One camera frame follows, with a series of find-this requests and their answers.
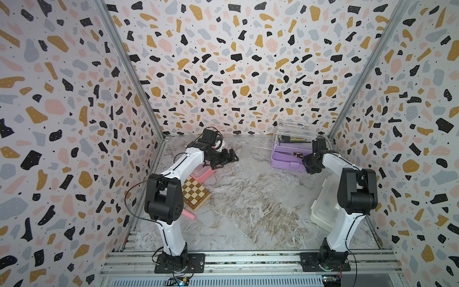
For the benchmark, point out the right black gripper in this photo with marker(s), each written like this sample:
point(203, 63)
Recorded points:
point(309, 170)

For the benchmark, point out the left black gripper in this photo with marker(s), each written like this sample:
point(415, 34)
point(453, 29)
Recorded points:
point(226, 159)

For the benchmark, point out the pink toolbox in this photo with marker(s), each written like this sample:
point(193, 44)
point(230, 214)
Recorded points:
point(202, 172)

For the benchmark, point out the purple toolbox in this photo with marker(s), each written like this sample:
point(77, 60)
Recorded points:
point(293, 129)

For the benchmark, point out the white toolbox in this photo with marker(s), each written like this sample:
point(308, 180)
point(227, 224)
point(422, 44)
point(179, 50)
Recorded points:
point(324, 211)

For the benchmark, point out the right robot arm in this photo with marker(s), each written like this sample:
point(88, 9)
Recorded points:
point(354, 193)

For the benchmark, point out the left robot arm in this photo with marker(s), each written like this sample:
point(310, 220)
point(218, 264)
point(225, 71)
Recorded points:
point(164, 201)

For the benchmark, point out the screwdriver in purple box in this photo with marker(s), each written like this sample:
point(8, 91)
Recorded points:
point(298, 155)

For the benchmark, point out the wooden checkerboard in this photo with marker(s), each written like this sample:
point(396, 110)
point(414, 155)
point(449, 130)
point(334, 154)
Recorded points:
point(194, 193)

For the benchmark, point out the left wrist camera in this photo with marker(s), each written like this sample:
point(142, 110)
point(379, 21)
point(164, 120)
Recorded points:
point(213, 137)

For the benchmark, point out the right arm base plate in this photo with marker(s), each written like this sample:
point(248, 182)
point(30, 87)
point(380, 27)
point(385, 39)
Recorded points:
point(316, 261)

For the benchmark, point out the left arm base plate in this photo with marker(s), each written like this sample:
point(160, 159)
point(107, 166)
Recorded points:
point(179, 263)

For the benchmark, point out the aluminium front rail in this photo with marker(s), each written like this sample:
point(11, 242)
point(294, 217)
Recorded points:
point(365, 268)

